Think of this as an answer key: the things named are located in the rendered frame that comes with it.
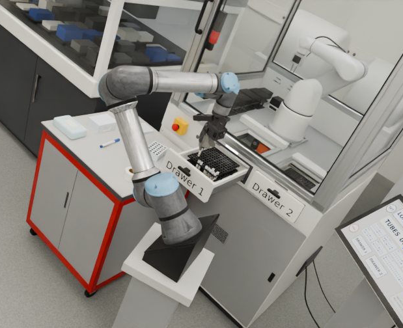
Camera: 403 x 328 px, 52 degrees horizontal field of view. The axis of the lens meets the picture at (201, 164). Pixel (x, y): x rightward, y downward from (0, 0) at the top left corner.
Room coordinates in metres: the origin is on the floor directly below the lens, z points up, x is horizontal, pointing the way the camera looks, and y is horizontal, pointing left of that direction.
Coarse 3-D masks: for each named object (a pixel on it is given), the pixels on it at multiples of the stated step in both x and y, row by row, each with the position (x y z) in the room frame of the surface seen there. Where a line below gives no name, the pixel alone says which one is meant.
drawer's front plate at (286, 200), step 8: (256, 176) 1.80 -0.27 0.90; (264, 176) 1.79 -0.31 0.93; (248, 184) 1.81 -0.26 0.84; (256, 184) 1.79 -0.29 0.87; (264, 184) 1.77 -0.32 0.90; (272, 184) 1.76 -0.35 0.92; (256, 192) 1.78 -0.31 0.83; (280, 192) 1.73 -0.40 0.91; (264, 200) 1.75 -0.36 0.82; (272, 200) 1.74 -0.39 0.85; (280, 200) 1.72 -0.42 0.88; (288, 200) 1.71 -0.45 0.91; (296, 200) 1.70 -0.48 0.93; (288, 208) 1.70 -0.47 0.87; (296, 208) 1.68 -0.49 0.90; (288, 216) 1.69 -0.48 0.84; (296, 216) 1.67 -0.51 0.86
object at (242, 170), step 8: (216, 144) 1.97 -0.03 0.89; (184, 152) 1.75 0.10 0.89; (192, 152) 1.81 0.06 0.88; (224, 152) 1.93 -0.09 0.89; (240, 168) 1.88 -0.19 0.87; (248, 168) 1.87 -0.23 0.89; (232, 176) 1.73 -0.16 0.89; (240, 176) 1.80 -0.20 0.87; (216, 184) 1.61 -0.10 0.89; (224, 184) 1.67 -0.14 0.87
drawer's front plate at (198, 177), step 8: (168, 152) 1.67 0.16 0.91; (176, 152) 1.66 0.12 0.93; (168, 160) 1.66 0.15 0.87; (176, 160) 1.64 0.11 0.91; (184, 160) 1.63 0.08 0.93; (176, 168) 1.63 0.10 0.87; (192, 168) 1.60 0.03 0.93; (176, 176) 1.62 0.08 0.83; (192, 176) 1.59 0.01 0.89; (200, 176) 1.57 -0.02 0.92; (184, 184) 1.60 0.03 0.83; (192, 184) 1.58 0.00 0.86; (200, 184) 1.56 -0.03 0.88; (208, 184) 1.55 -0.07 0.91; (192, 192) 1.57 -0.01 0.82; (200, 192) 1.56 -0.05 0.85; (208, 192) 1.54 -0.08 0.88
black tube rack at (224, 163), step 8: (208, 152) 1.85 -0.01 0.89; (216, 152) 1.88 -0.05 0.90; (192, 160) 1.75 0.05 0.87; (208, 160) 1.77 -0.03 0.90; (216, 160) 1.80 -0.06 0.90; (224, 160) 1.83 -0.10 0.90; (232, 160) 1.87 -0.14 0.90; (216, 168) 1.73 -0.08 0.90; (224, 168) 1.76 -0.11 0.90; (232, 168) 1.80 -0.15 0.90; (224, 176) 1.74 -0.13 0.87
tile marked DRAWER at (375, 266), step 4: (372, 256) 1.38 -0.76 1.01; (376, 256) 1.37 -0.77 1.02; (368, 260) 1.37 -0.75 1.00; (372, 260) 1.36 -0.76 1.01; (376, 260) 1.36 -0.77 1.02; (368, 264) 1.35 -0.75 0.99; (372, 264) 1.35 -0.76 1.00; (376, 264) 1.34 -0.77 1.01; (380, 264) 1.34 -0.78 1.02; (372, 268) 1.33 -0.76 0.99; (376, 268) 1.33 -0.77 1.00; (380, 268) 1.32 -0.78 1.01; (384, 268) 1.32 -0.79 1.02; (372, 272) 1.32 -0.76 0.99; (376, 272) 1.31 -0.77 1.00; (380, 272) 1.31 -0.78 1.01; (384, 272) 1.31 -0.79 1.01; (376, 276) 1.30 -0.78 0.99; (380, 276) 1.29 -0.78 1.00
